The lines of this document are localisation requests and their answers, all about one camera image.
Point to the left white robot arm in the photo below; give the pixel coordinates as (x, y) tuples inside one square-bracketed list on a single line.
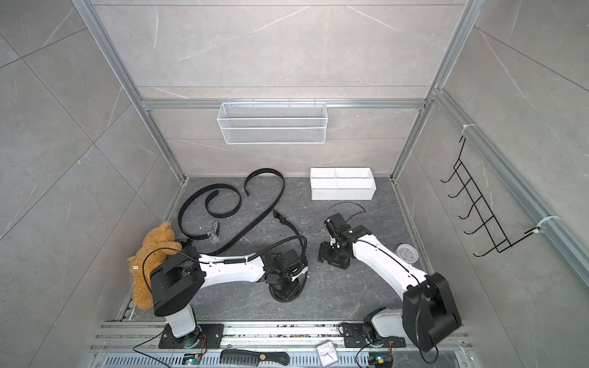
[(175, 283)]

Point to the brown teddy bear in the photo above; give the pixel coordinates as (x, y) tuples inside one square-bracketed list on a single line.
[(158, 245)]

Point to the curled black belt with buckle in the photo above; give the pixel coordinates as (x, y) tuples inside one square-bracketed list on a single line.
[(211, 192)]

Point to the small white clock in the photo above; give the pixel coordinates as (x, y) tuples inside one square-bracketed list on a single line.
[(327, 353)]

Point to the black comb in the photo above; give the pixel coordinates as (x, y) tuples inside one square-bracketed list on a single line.
[(252, 358)]

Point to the white wire mesh basket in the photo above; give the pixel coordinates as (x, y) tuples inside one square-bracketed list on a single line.
[(273, 122)]

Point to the black wire hook rack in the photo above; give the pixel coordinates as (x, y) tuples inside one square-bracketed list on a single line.
[(481, 208)]

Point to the pink round container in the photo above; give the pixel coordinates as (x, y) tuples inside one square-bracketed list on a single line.
[(408, 253)]

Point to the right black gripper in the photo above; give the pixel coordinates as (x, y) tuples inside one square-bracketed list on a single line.
[(324, 254)]

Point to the white divided storage box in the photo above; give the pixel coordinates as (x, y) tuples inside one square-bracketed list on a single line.
[(342, 183)]

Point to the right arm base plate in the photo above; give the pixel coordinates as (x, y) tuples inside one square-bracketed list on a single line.
[(358, 335)]

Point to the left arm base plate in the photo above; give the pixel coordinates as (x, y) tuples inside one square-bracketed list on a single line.
[(205, 335)]

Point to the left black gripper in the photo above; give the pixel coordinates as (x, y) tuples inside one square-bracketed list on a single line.
[(293, 293)]

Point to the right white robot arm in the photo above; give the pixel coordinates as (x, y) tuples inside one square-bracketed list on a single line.
[(429, 313)]

